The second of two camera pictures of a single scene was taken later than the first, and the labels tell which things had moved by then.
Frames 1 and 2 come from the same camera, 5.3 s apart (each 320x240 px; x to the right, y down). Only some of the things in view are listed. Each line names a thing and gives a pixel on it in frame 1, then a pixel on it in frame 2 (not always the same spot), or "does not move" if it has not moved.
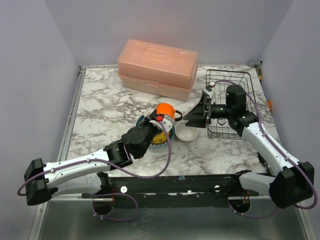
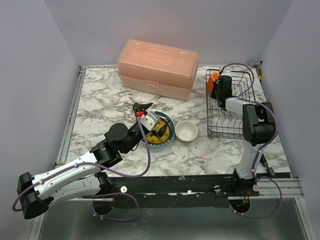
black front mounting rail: x=182 y=191 does not move
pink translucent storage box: x=157 y=69 does not move
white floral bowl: x=185 y=133 does not move
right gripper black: x=205 y=110 → x=217 y=92
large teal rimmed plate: x=172 y=133 does not move
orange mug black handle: x=167 y=109 → x=213 y=77
